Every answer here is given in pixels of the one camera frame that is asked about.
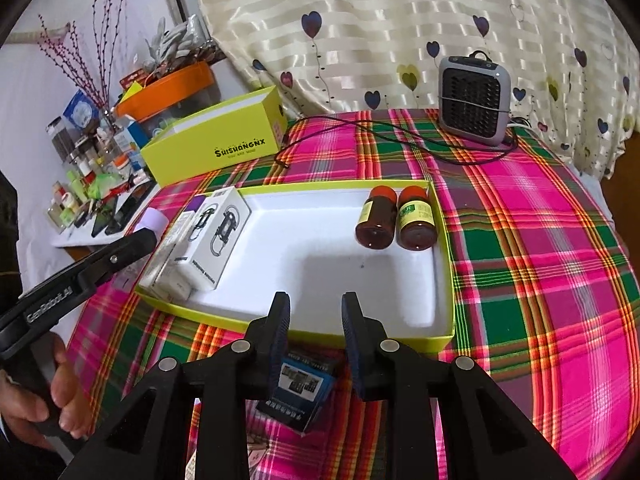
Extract person's left hand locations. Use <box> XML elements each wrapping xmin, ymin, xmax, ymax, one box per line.
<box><xmin>0</xmin><ymin>332</ymin><xmax>93</xmax><ymax>441</ymax></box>

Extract wooden wardrobe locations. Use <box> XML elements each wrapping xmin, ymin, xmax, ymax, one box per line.
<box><xmin>597</xmin><ymin>130</ymin><xmax>640</xmax><ymax>271</ymax></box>

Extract white box purple end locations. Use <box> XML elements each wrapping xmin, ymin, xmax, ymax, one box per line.
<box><xmin>139</xmin><ymin>196</ymin><xmax>208</xmax><ymax>293</ymax></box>

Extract cluster of small bottles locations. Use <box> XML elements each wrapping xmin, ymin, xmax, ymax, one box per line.
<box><xmin>47</xmin><ymin>115</ymin><xmax>151</xmax><ymax>233</ymax></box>

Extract white box carabiner picture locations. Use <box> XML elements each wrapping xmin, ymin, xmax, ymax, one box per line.
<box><xmin>186</xmin><ymin>186</ymin><xmax>252</xmax><ymax>292</ymax></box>

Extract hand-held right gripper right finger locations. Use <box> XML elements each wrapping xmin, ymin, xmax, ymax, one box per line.
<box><xmin>341</xmin><ymin>291</ymin><xmax>576</xmax><ymax>480</ymax></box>

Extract red twig branches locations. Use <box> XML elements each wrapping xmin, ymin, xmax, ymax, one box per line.
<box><xmin>37</xmin><ymin>0</ymin><xmax>131</xmax><ymax>111</ymax></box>

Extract lilac tube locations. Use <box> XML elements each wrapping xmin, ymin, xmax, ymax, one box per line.
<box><xmin>140</xmin><ymin>208</ymin><xmax>168</xmax><ymax>236</ymax></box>

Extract heart print curtain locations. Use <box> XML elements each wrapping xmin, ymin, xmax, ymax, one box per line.
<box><xmin>185</xmin><ymin>0</ymin><xmax>640</xmax><ymax>181</ymax></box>

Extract black cable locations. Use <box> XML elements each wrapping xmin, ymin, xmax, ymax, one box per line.
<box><xmin>274</xmin><ymin>114</ymin><xmax>518</xmax><ymax>171</ymax></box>

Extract cream white long box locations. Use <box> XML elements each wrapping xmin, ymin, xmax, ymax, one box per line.
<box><xmin>155</xmin><ymin>210</ymin><xmax>201</xmax><ymax>302</ymax></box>

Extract silver green artificial plant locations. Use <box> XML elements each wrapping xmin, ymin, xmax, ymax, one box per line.
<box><xmin>142</xmin><ymin>15</ymin><xmax>211</xmax><ymax>73</ymax></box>

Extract small blue box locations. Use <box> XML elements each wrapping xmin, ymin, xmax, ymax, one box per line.
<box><xmin>255</xmin><ymin>350</ymin><xmax>337</xmax><ymax>433</ymax></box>

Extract orange plastic basin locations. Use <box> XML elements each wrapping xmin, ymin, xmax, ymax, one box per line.
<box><xmin>116</xmin><ymin>61</ymin><xmax>217</xmax><ymax>121</ymax></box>

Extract plaid cloth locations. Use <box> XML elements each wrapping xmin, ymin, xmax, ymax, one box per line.
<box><xmin>65</xmin><ymin>107</ymin><xmax>640</xmax><ymax>480</ymax></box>

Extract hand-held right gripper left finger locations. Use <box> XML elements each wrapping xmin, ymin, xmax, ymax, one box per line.
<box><xmin>60</xmin><ymin>291</ymin><xmax>292</xmax><ymax>480</ymax></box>

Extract yellow-green box lid tray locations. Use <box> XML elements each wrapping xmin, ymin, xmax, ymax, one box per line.
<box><xmin>136</xmin><ymin>178</ymin><xmax>456</xmax><ymax>353</ymax></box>

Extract yellow-green cardboard box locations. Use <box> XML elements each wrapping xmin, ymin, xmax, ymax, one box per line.
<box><xmin>140</xmin><ymin>85</ymin><xmax>288</xmax><ymax>187</ymax></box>

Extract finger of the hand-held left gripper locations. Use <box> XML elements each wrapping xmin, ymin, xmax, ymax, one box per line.
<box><xmin>67</xmin><ymin>230</ymin><xmax>160</xmax><ymax>293</ymax></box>

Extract black smartphone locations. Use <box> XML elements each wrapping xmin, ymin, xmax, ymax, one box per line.
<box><xmin>107</xmin><ymin>180</ymin><xmax>158</xmax><ymax>236</ymax></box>
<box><xmin>90</xmin><ymin>205</ymin><xmax>121</xmax><ymax>238</ymax></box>

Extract blue white box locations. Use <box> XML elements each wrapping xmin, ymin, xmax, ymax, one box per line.
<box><xmin>62</xmin><ymin>90</ymin><xmax>98</xmax><ymax>128</ymax></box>

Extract brown bottle orange cap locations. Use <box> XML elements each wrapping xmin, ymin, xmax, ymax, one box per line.
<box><xmin>396</xmin><ymin>185</ymin><xmax>437</xmax><ymax>252</ymax></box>
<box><xmin>355</xmin><ymin>186</ymin><xmax>398</xmax><ymax>250</ymax></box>

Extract small grey fan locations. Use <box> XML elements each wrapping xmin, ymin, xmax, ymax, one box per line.
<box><xmin>438</xmin><ymin>51</ymin><xmax>513</xmax><ymax>147</ymax></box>

